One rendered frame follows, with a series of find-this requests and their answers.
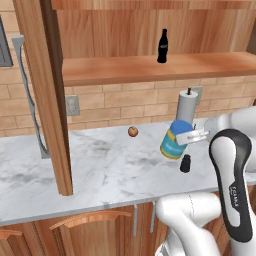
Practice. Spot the wooden wall cabinet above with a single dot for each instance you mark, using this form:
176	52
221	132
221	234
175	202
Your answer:
150	66

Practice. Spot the black shaker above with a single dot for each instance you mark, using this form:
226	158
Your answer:
185	164

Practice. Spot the black cola bottle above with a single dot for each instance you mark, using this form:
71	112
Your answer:
162	46

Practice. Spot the blue and yellow mayonnaise jar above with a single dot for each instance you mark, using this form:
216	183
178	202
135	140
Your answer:
171	141

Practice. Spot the white paper towel roll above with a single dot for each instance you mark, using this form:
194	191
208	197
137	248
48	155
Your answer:
185	106

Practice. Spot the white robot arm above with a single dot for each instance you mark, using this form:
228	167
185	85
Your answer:
186	213

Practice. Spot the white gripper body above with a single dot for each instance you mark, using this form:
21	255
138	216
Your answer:
191	136

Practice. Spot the grey wall appliance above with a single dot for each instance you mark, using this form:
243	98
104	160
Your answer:
4	43

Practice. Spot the red apple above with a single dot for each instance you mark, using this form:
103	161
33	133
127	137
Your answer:
133	131

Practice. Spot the grey wall outlet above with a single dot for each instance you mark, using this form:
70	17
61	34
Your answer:
198	95
72	105

